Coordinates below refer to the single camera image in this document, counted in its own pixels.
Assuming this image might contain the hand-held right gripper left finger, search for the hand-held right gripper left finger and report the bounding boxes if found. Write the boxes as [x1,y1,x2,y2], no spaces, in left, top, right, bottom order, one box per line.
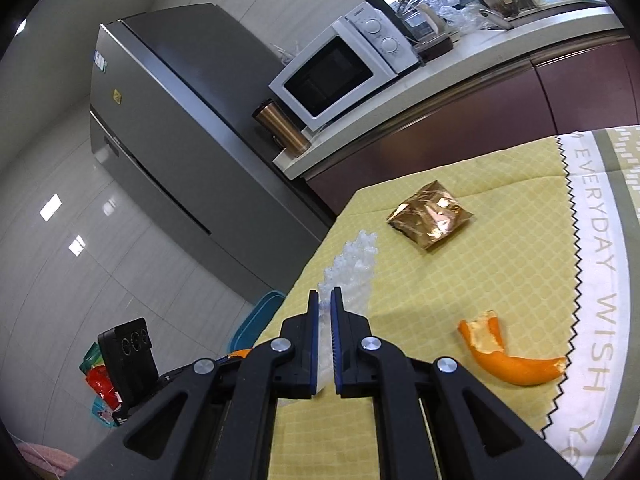
[65,290,323,480]

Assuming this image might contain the gold foil wrapper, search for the gold foil wrapper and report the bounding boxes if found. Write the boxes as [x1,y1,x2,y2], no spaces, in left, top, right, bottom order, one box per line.
[386,181,474,256]

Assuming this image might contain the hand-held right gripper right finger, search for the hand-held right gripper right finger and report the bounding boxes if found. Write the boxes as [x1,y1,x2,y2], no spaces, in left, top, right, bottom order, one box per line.
[330,287,583,480]

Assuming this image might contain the white kitchen counter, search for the white kitchen counter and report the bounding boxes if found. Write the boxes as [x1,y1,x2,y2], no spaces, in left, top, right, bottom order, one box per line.
[272,5,628,181]

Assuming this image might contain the copper travel tumbler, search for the copper travel tumbler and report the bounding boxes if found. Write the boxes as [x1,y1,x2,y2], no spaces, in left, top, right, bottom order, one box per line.
[251,99,311,155]

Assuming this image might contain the yellow checked tablecloth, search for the yellow checked tablecloth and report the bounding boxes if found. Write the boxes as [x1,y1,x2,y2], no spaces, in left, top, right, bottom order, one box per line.
[260,135,576,480]

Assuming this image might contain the clear plastic wrapper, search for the clear plastic wrapper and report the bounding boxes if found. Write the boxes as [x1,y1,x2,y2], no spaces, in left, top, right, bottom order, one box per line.
[277,230,379,408]

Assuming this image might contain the person's left forearm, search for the person's left forearm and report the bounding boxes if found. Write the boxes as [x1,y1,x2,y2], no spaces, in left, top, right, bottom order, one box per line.
[15,442,81,480]

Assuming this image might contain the electric kettle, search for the electric kettle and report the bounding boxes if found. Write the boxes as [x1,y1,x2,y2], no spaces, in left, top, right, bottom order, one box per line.
[402,2,453,43]

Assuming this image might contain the white microwave oven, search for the white microwave oven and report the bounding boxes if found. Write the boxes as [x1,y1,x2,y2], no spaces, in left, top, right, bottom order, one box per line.
[268,2,422,132]

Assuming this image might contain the grey refrigerator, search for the grey refrigerator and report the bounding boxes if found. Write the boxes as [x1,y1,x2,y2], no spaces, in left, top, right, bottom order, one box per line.
[89,2,337,306]

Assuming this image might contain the maroon kitchen cabinets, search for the maroon kitchen cabinets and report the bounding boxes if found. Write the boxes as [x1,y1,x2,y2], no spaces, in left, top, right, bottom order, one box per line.
[305,35,640,221]

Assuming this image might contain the blue plastic bin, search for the blue plastic bin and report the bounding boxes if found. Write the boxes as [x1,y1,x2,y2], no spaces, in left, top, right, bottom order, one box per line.
[228,290,287,356]

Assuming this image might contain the colourful plastic bags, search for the colourful plastic bags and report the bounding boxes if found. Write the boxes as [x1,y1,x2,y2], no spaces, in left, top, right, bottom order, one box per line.
[79,342,123,428]

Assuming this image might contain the kitchen faucet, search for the kitchen faucet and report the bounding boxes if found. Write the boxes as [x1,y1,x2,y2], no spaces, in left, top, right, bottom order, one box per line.
[477,7,516,31]

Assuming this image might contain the white green printed cloth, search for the white green printed cloth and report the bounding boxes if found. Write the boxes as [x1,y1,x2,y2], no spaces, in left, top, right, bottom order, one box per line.
[542,125,640,480]

